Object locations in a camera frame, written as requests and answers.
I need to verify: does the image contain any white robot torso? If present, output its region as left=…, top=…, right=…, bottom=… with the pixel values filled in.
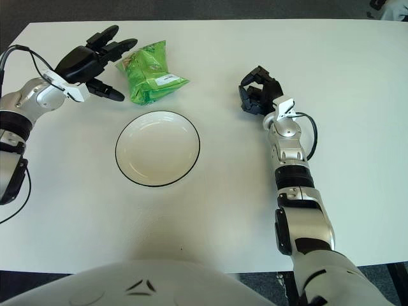
left=0, top=258, right=291, bottom=306

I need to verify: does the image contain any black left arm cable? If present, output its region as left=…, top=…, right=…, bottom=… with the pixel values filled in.
left=0, top=45, right=54, bottom=224

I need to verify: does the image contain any green snack bag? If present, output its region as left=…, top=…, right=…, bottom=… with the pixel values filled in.
left=115, top=40, right=191, bottom=106

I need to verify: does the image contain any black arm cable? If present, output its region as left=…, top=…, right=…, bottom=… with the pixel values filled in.
left=0, top=45, right=54, bottom=224
left=293, top=111, right=319, bottom=159

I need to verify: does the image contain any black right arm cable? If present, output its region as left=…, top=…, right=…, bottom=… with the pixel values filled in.
left=293, top=111, right=319, bottom=159

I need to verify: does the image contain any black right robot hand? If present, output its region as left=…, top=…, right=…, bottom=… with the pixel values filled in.
left=238, top=66, right=296, bottom=120

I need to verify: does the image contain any white background object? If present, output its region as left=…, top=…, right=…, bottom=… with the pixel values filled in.
left=381, top=0, right=408, bottom=22

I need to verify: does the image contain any white plate with black rim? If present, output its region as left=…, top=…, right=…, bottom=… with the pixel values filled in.
left=115, top=110, right=201, bottom=187

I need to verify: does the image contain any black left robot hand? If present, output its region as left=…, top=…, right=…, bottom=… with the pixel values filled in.
left=41, top=25, right=138, bottom=103

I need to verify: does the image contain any black table leg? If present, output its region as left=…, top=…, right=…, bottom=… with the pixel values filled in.
left=277, top=272, right=303, bottom=306

